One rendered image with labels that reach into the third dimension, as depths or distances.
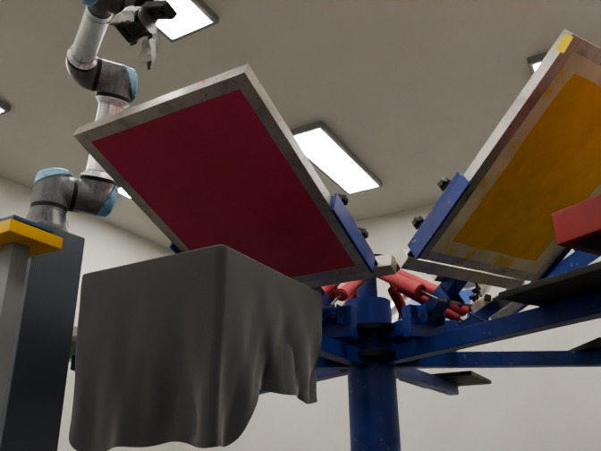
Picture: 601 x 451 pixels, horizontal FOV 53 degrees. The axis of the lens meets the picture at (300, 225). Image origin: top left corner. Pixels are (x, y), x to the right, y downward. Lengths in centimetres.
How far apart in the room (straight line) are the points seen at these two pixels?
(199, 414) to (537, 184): 127
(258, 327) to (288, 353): 15
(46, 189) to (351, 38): 241
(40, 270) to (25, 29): 247
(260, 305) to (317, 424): 498
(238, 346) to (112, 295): 36
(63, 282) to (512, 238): 147
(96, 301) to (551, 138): 136
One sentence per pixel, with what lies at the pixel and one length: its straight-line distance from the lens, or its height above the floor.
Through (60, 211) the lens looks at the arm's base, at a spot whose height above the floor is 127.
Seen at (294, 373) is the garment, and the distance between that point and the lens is 155.
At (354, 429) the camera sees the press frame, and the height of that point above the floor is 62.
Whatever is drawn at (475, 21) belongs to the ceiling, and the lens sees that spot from 401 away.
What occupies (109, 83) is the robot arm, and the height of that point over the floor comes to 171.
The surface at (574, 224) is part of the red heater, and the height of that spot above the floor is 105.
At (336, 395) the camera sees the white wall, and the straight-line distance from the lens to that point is 630.
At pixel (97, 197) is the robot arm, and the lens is 215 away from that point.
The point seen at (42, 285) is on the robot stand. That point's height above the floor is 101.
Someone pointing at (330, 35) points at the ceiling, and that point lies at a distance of 395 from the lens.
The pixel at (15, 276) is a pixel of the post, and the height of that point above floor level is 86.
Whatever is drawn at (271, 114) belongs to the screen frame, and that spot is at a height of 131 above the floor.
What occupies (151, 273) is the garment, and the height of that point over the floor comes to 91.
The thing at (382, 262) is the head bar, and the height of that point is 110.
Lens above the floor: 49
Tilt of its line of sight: 22 degrees up
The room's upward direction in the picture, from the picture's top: 1 degrees counter-clockwise
